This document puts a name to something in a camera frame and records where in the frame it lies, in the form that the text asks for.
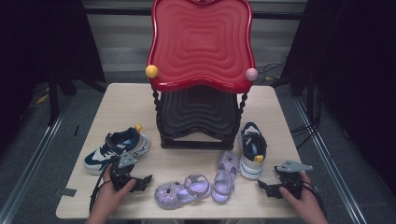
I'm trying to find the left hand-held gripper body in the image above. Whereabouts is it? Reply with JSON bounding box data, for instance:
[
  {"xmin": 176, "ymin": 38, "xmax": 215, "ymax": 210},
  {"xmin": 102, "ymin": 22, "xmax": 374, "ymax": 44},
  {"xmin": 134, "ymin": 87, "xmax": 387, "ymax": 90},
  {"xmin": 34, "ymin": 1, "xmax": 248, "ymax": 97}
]
[{"xmin": 109, "ymin": 150, "xmax": 138, "ymax": 192}]

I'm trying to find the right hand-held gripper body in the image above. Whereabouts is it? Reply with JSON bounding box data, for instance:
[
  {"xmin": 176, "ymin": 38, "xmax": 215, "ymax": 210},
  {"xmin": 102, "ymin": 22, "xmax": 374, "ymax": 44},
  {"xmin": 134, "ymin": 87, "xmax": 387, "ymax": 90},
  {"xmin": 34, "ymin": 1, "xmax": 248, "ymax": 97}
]
[{"xmin": 274, "ymin": 160, "xmax": 314, "ymax": 200}]

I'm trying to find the navy and white sneaker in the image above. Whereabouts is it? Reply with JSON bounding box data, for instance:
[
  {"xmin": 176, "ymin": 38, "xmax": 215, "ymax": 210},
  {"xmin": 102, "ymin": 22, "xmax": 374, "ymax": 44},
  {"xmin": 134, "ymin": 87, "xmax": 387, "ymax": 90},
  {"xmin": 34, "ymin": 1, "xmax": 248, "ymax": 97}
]
[
  {"xmin": 82, "ymin": 123, "xmax": 152, "ymax": 175},
  {"xmin": 238, "ymin": 121, "xmax": 268, "ymax": 181}
]

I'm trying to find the purple star sandal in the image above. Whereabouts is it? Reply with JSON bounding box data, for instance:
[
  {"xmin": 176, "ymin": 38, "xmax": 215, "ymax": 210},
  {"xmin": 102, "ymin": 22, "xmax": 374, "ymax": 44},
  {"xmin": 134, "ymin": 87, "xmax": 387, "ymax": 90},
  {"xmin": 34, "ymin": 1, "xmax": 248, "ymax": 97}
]
[
  {"xmin": 153, "ymin": 174, "xmax": 213, "ymax": 210},
  {"xmin": 211, "ymin": 150, "xmax": 240, "ymax": 204}
]

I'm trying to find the red and black shoe rack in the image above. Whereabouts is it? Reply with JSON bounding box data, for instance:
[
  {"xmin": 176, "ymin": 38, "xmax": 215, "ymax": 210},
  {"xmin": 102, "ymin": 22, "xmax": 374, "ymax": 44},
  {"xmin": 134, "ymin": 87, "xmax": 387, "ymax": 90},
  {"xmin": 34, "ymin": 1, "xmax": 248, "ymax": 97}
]
[{"xmin": 145, "ymin": 0, "xmax": 260, "ymax": 151}]

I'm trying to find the person's left hand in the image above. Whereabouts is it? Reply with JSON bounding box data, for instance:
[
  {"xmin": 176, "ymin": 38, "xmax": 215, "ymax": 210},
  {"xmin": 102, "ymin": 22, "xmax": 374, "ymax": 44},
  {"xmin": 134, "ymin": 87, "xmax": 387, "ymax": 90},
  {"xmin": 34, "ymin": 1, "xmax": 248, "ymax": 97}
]
[{"xmin": 92, "ymin": 164, "xmax": 137, "ymax": 216}]

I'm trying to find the person's right hand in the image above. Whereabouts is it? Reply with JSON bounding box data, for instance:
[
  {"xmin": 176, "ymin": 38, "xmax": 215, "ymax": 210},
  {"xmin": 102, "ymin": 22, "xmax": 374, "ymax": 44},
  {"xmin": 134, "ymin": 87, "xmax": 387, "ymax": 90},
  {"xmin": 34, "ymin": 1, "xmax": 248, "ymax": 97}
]
[{"xmin": 278, "ymin": 172, "xmax": 325, "ymax": 218}]

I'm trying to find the dark tape piece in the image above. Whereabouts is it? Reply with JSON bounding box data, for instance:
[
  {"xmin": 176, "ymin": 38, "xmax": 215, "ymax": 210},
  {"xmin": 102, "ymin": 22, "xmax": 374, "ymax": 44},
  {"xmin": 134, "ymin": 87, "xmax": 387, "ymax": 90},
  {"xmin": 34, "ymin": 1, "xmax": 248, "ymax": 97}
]
[{"xmin": 60, "ymin": 188, "xmax": 78, "ymax": 198}]

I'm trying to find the dark metal stand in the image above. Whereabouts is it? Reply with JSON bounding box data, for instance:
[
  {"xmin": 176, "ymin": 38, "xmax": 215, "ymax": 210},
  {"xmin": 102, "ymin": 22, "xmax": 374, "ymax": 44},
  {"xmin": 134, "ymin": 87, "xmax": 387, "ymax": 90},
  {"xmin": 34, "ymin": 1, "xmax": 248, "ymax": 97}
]
[{"xmin": 47, "ymin": 74, "xmax": 61, "ymax": 127}]

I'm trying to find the yellow tape strip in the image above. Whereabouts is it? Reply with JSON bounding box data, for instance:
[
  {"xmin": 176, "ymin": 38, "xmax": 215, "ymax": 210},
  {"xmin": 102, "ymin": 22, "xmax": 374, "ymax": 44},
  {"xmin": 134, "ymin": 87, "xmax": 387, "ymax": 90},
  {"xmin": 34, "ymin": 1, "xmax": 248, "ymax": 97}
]
[{"xmin": 35, "ymin": 92, "xmax": 50, "ymax": 105}]

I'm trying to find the left hand-held gripper cable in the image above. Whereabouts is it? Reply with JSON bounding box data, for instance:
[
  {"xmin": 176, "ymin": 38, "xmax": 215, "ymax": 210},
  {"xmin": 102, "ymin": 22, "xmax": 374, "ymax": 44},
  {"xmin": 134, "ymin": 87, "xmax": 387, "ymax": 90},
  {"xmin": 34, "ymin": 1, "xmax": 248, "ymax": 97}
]
[{"xmin": 89, "ymin": 155, "xmax": 122, "ymax": 214}]

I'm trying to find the hand-held gripper cable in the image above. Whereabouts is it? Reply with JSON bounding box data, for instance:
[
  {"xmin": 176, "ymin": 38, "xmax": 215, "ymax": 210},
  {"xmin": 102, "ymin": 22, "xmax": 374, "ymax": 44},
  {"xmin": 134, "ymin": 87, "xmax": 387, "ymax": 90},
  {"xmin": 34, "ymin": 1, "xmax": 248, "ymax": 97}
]
[
  {"xmin": 302, "ymin": 181, "xmax": 329, "ymax": 218},
  {"xmin": 89, "ymin": 155, "xmax": 122, "ymax": 214}
]

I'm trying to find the right hand-held gripper cable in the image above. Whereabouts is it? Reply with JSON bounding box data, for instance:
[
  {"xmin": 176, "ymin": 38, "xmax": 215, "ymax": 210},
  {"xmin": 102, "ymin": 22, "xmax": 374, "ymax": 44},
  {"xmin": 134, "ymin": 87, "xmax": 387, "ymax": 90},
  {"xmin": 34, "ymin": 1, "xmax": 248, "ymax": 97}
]
[{"xmin": 302, "ymin": 181, "xmax": 329, "ymax": 218}]

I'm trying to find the metal floor rail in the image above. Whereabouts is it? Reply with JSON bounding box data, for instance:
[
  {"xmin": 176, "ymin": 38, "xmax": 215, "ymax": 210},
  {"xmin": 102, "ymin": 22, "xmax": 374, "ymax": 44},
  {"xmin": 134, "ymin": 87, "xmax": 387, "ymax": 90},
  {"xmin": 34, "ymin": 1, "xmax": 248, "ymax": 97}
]
[
  {"xmin": 0, "ymin": 102, "xmax": 73, "ymax": 224},
  {"xmin": 293, "ymin": 96, "xmax": 369, "ymax": 224}
]

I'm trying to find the black cable bundle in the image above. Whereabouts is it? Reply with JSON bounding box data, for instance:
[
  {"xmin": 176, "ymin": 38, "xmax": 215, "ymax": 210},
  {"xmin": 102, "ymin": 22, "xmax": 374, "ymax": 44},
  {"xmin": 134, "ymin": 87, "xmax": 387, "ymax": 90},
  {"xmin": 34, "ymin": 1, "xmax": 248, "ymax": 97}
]
[{"xmin": 290, "ymin": 74, "xmax": 323, "ymax": 149}]

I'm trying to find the thin black cable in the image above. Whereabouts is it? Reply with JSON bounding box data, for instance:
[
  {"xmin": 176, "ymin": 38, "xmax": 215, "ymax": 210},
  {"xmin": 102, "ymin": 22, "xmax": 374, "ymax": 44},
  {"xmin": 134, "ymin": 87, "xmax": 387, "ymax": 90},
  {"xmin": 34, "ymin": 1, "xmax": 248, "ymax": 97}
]
[{"xmin": 257, "ymin": 60, "xmax": 289, "ymax": 82}]

